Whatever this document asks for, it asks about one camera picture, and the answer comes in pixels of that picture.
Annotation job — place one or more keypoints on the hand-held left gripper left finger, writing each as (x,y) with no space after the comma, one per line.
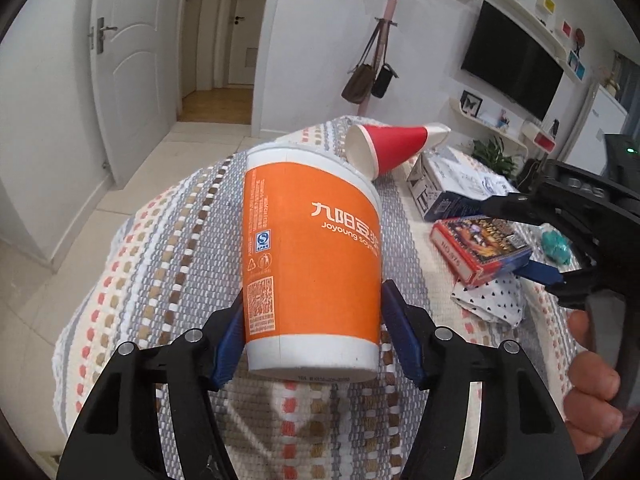
(227,347)

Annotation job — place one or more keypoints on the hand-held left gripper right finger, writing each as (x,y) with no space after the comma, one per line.
(400,330)

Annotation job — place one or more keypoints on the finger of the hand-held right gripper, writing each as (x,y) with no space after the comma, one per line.
(505,206)
(542,272)

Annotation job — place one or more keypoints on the red playing card box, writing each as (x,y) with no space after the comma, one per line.
(480,250)

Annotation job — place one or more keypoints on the orange paper cup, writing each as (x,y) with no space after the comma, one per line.
(310,270)

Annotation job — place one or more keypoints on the person's right hand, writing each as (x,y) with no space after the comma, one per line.
(590,385)

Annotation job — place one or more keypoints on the teal crumpled wrapper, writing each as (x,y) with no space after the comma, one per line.
(556,247)

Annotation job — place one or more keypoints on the green potted plant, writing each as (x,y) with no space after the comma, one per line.
(495,156)

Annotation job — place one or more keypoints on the white dotted paper wrapper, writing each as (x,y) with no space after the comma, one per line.
(492,302)

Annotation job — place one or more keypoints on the blue and white carton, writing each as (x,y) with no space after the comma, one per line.
(450,182)

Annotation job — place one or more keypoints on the red and white shelf box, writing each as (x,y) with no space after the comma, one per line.
(544,141)

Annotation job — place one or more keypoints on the striped woven tablecloth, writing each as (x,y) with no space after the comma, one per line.
(175,240)

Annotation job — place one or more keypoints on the white refrigerator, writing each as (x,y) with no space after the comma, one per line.
(597,120)

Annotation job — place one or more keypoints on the red paper cup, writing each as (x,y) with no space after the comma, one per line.
(395,147)

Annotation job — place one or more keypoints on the black handbag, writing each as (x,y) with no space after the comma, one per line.
(384,80)

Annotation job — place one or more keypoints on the red shelf cube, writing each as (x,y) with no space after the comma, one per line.
(566,28)

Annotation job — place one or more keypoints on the brown handbag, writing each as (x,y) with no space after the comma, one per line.
(358,84)

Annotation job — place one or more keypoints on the yellow shelf cube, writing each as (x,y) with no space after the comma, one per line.
(548,4)

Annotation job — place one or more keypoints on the pink coat rack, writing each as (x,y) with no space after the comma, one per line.
(392,5)

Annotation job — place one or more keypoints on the white room door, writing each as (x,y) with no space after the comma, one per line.
(135,70)

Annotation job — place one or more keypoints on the white hallway door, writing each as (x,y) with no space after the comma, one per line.
(245,25)

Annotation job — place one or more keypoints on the white low wall shelf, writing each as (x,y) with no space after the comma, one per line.
(492,127)

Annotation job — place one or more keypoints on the black picture frame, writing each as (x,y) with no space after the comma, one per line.
(470,104)

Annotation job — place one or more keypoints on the black wall television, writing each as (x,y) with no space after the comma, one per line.
(510,57)

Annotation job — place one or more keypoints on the white curved wall shelf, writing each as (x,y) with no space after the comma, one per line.
(515,2)

